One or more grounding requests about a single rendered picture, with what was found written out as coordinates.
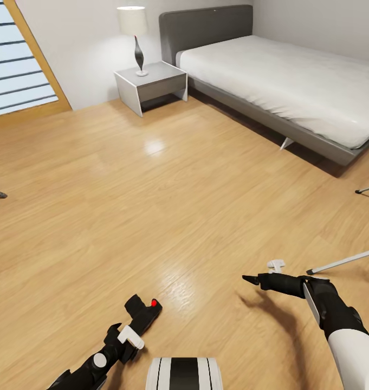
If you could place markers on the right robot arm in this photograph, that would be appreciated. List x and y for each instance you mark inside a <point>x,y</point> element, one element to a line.
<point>343,327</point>

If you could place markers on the fixed window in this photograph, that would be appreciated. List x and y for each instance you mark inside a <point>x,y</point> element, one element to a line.
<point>28,87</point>

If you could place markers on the digital camera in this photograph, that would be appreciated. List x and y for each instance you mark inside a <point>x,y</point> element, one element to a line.
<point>142,315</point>

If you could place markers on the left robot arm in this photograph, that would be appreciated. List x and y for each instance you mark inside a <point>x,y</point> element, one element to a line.
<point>92,374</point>

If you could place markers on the robot trunk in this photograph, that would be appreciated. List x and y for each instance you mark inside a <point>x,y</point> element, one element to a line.
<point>184,373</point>

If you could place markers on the camera tripod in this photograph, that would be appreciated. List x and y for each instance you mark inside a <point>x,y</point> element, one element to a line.
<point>343,261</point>

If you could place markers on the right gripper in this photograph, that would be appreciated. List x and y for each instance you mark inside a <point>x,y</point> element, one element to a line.
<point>275,281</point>

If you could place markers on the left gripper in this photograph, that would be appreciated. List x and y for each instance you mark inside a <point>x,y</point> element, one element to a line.
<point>124,351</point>

